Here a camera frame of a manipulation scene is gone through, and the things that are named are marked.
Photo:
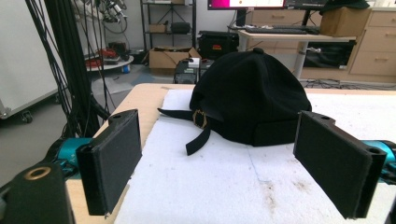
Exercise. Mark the white desk with keyboard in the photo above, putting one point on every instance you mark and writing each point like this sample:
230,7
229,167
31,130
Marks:
295,39

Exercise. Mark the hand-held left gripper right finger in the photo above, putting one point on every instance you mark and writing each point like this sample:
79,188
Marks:
336,165

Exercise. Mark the open cardboard box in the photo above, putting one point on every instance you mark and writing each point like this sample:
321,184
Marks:
169,57

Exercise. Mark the black metal shelf rack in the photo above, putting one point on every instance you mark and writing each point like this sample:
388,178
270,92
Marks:
169,23

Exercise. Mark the black cap with gold buckle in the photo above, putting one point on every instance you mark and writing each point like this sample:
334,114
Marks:
249,96

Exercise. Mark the black keyboard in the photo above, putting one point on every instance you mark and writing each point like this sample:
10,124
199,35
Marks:
275,30

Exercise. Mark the white wheeled panel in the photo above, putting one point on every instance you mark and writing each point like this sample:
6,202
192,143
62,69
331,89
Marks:
25,53

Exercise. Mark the round white platform with parts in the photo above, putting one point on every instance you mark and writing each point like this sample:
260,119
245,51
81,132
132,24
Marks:
107,60

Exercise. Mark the black equipment case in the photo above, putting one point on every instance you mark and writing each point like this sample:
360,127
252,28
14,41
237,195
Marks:
217,43

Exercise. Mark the closed cardboard box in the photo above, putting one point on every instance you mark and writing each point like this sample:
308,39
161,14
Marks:
344,21

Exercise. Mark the computer monitor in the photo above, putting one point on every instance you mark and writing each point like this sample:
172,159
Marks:
246,4

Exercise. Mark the white foam mat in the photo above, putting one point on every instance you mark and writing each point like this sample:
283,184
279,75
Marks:
236,174

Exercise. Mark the wooden drawer cabinet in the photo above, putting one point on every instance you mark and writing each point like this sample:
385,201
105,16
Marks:
373,43

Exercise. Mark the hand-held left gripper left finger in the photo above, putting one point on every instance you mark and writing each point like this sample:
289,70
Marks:
109,161

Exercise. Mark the black device with white top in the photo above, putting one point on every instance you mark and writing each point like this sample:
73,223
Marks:
190,71

